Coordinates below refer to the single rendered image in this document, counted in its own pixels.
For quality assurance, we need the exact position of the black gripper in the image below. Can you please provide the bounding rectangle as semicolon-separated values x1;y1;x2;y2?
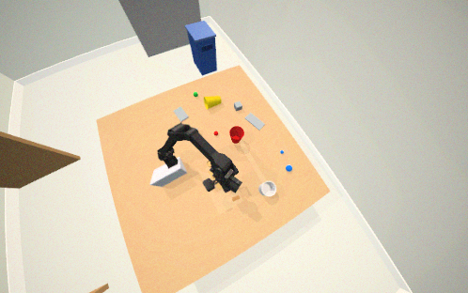
202;163;239;192

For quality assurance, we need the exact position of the white paper cup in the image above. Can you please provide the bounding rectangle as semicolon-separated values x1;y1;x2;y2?
258;181;276;196

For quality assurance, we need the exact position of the grey flat bar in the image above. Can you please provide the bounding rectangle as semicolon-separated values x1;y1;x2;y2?
245;112;265;130

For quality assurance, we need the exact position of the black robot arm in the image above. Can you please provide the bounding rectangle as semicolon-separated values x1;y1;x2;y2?
157;122;242;193

